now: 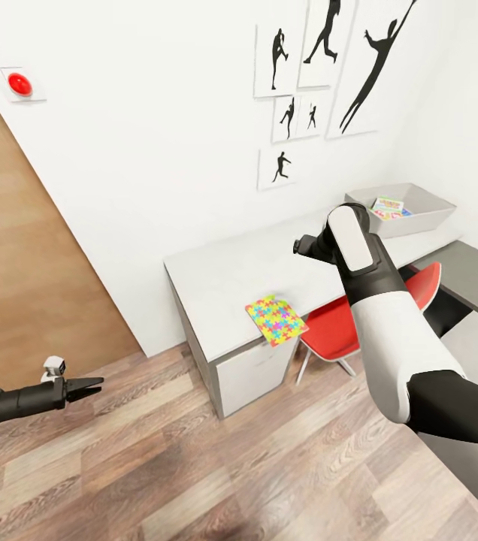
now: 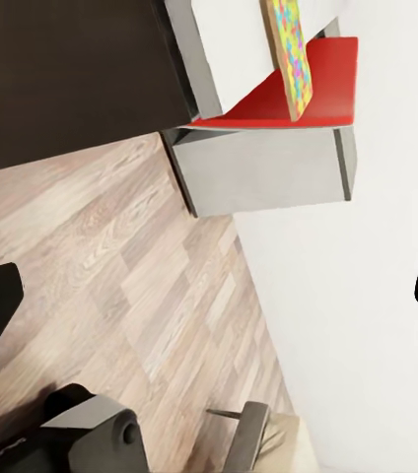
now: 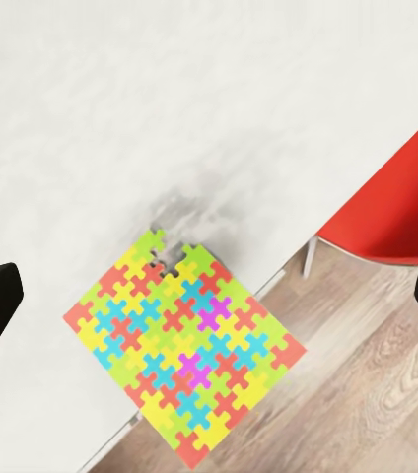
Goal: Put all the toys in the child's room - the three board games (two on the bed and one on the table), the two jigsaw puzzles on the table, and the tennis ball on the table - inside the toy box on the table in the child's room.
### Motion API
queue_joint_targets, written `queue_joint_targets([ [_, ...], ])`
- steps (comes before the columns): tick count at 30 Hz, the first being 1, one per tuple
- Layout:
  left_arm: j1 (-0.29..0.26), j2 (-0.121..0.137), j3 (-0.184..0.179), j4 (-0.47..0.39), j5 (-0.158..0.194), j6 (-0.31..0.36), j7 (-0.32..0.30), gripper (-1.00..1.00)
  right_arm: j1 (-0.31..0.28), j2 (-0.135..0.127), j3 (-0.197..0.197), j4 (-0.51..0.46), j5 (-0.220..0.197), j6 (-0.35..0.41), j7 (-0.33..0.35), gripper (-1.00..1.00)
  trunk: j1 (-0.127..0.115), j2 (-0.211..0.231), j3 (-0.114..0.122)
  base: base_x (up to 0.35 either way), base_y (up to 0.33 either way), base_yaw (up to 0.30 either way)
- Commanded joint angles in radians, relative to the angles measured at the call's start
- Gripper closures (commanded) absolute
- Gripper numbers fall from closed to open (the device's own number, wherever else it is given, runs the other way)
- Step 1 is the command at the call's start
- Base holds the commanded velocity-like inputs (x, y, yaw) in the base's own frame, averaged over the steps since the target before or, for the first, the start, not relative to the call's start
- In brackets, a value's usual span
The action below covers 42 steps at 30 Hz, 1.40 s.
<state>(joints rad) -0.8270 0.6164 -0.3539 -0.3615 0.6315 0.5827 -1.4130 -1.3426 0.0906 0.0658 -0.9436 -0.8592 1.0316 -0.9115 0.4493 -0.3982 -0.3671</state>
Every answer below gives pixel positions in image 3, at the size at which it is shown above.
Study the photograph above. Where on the desk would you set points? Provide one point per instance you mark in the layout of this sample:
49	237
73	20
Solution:
242	126

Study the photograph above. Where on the swivel chair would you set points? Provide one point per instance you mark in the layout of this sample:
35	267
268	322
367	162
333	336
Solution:
380	222

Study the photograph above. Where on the jigsaw puzzle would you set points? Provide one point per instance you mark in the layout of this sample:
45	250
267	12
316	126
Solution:
195	353

